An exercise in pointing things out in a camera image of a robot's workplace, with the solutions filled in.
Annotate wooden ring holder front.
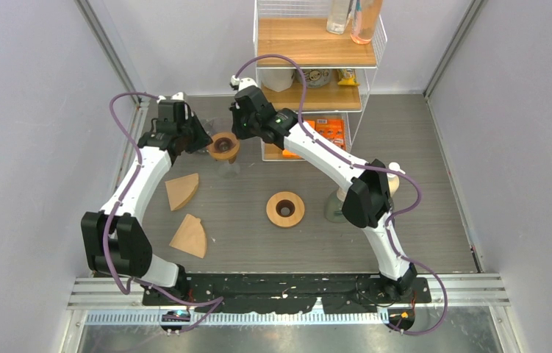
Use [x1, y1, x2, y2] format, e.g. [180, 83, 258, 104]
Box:
[207, 132, 240, 164]

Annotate green soap pump bottle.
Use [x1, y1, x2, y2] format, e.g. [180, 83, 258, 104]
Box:
[323, 188, 347, 224]

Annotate brown paper filter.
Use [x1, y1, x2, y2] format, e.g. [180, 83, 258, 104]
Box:
[165, 173, 199, 211]
[169, 214, 208, 259]

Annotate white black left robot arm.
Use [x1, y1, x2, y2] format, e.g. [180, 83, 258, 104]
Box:
[81, 92, 212, 304]

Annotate grey glass pitcher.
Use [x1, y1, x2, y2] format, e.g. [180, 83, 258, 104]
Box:
[197, 118, 218, 154]

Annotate printed tin can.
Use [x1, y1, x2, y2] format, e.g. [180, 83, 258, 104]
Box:
[302, 68, 332, 88]

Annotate white container on shelf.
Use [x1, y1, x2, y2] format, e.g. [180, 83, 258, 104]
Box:
[259, 68, 295, 92]

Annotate yellow snack packet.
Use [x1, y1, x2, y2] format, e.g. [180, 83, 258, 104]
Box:
[337, 68, 359, 87]

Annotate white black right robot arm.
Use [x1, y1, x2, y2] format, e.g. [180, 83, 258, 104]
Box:
[230, 85, 417, 302]

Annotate cream lotion pump bottle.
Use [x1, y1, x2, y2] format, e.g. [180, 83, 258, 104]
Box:
[387, 162, 402, 197]

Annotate clear glass bottle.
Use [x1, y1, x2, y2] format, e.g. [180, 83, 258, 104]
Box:
[326, 0, 354, 35]

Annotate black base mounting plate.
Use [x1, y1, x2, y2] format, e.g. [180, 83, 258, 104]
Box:
[143, 273, 431, 314]

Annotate wooden ring holder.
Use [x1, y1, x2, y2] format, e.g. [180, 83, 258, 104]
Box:
[266, 191, 306, 228]
[207, 132, 240, 164]

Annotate clear glass carafe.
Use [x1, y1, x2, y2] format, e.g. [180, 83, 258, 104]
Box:
[218, 160, 240, 179]

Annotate white wire wooden shelf rack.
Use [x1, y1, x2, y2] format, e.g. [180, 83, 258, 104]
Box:
[253, 1, 387, 151]

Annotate orange printed snack box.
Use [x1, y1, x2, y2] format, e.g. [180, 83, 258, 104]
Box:
[314, 118, 347, 150]

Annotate wooden ring holder centre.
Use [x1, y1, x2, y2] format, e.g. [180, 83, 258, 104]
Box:
[266, 191, 306, 228]

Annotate pink glass bottle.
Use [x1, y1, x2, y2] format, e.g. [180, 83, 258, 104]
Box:
[350, 0, 384, 45]

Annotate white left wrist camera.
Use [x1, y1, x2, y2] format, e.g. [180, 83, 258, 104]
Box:
[157, 92, 191, 120]

